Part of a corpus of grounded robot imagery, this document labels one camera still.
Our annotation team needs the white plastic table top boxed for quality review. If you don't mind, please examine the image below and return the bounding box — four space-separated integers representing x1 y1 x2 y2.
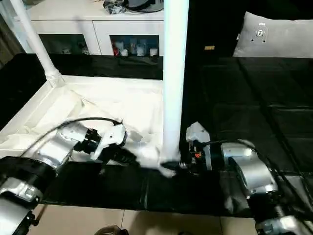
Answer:
0 74 182 179

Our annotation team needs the white plastic table leg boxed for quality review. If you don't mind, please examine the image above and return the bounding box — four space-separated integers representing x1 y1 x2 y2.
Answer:
13 0 66 89
160 0 191 163

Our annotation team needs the brown rounded robot part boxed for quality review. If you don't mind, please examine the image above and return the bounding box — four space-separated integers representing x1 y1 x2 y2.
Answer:
96 226 128 235

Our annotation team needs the white cabinet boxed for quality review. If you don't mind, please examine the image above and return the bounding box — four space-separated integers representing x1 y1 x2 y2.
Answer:
14 7 165 56

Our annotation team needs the black cabinet gold label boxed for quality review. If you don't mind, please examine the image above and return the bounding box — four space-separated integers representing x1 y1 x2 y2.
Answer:
187 0 248 59

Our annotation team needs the dark helmet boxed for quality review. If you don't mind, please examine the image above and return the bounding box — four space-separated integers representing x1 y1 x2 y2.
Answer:
127 0 165 12

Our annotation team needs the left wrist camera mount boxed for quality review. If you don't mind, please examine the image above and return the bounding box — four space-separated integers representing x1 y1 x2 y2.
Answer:
91 121 127 162

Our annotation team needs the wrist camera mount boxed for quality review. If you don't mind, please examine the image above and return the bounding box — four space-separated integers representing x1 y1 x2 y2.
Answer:
185 121 213 170
91 121 127 162

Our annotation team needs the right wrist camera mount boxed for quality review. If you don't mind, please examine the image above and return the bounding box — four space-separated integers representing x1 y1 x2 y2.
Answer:
185 121 213 170

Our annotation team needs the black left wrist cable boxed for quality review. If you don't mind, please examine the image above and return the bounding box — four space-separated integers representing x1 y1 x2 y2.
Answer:
24 117 123 158

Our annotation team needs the black metal table frame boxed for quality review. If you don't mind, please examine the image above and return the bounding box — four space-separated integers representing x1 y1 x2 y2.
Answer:
34 204 49 226

